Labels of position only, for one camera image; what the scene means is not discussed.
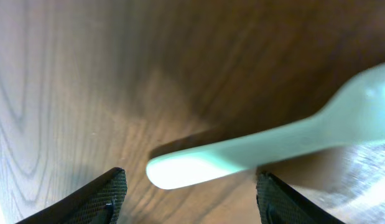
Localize pale green plastic fork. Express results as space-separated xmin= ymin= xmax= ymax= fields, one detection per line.
xmin=146 ymin=63 xmax=385 ymax=190

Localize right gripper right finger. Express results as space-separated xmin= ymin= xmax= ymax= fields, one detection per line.
xmin=256 ymin=172 xmax=343 ymax=224

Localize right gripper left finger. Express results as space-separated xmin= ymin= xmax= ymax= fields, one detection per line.
xmin=20 ymin=167 xmax=128 ymax=224

